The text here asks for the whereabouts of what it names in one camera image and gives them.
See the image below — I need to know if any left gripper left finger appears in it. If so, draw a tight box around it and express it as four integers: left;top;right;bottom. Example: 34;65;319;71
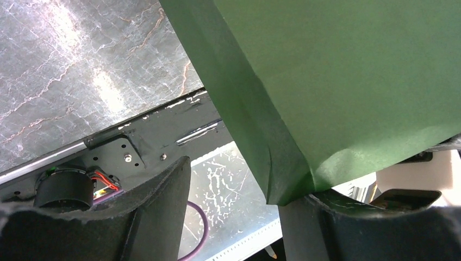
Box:
1;156;191;260

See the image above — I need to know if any green paper bag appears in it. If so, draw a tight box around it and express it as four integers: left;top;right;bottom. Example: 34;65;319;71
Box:
161;1;460;206

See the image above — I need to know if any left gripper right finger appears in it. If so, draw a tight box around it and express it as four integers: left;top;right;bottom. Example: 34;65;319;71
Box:
279;189;460;260

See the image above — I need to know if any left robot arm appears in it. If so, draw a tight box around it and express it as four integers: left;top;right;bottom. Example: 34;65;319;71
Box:
1;157;460;260

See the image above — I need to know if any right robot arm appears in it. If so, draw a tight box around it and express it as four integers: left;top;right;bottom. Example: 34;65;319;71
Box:
376;134;460;207

